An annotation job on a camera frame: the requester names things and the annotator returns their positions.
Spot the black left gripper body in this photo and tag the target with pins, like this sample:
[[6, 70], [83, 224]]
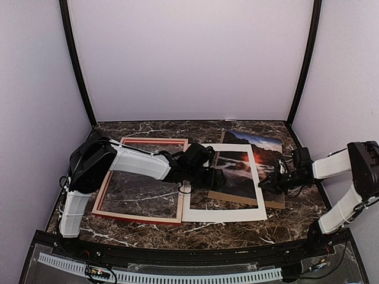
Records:
[[195, 180]]

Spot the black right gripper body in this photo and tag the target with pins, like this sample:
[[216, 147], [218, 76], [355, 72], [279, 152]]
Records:
[[284, 183]]

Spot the landscape sunset photo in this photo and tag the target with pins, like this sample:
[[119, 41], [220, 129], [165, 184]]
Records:
[[236, 166]]

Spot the white mat board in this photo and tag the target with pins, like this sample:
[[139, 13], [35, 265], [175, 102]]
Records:
[[257, 213]]

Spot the wooden picture frame red edge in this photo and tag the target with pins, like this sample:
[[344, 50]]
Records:
[[132, 197]]

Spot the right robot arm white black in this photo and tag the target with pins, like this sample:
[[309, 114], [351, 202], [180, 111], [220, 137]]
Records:
[[359, 158]]

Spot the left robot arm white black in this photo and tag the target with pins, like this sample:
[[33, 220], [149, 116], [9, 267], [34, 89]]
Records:
[[92, 160]]

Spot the small green circuit board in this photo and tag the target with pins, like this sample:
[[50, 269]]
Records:
[[96, 273]]

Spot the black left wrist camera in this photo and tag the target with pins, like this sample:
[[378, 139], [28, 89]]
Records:
[[195, 156]]

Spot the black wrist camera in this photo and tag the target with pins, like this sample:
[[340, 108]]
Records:
[[300, 158], [195, 156]]

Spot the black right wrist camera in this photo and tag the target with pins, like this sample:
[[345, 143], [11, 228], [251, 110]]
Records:
[[300, 158]]

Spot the grey slotted cable duct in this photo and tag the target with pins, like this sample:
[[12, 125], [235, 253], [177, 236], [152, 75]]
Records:
[[159, 274]]

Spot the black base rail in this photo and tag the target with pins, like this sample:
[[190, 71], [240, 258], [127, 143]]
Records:
[[286, 254]]

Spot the right black enclosure post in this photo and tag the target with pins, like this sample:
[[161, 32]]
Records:
[[308, 54]]

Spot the black enclosure post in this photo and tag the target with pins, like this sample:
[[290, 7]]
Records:
[[308, 54], [73, 53]]

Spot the left black enclosure post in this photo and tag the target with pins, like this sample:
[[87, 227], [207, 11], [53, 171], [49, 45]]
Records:
[[73, 53]]

